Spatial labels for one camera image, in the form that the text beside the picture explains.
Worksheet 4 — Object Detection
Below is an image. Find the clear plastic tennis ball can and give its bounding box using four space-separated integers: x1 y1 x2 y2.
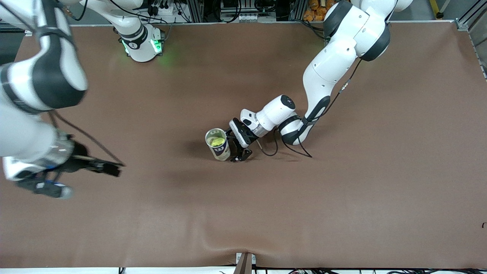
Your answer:
205 128 231 162

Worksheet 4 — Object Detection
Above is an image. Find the brown table mat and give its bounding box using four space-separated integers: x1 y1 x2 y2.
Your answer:
0 24 487 269

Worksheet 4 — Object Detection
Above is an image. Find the white terminal block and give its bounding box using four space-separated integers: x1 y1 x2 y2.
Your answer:
237 13 267 22

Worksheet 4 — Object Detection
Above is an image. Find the white power strip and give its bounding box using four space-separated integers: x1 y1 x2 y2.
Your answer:
146 3 191 23

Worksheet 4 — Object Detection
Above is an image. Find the pile of orange objects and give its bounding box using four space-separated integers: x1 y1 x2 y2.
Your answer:
303 0 331 21

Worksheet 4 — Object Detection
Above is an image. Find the yellow black pole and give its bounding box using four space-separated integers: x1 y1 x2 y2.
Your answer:
429 0 445 19

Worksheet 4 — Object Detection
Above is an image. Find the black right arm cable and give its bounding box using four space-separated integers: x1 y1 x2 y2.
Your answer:
48 110 125 168

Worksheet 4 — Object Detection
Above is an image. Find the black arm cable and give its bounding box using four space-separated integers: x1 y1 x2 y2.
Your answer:
48 110 125 168
256 57 364 158

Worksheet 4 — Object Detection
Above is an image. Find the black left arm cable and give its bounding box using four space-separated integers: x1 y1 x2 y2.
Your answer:
256 57 364 158

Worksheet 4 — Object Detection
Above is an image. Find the black base power cable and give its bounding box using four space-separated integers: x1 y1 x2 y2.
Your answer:
299 19 325 39

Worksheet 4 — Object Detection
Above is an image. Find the aluminium frame profile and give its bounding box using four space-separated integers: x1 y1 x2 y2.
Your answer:
289 0 307 21
455 0 487 80
186 0 206 23

